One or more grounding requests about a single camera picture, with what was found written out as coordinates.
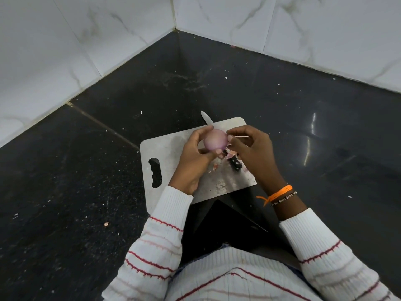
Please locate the person's right forearm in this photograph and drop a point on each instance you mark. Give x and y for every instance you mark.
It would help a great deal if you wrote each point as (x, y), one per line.
(325, 257)

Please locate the white red striped sweater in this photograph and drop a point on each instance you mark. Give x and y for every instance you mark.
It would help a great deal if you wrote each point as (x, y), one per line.
(235, 269)

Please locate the person's left hand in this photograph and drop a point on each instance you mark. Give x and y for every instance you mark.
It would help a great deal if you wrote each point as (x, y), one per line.
(191, 166)

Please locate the purple onion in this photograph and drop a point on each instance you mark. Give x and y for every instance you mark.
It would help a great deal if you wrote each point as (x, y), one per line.
(216, 139)

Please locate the person's left forearm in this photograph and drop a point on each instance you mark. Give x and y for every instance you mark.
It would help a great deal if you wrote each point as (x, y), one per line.
(156, 244)

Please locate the steel cutting board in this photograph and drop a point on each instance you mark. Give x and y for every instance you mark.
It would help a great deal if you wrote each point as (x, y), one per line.
(163, 147)

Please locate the orange thread wristband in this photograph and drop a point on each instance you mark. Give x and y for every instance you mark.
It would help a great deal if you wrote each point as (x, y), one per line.
(277, 192)

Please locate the person's right hand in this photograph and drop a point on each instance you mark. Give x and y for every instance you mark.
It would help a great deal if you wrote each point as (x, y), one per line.
(258, 156)

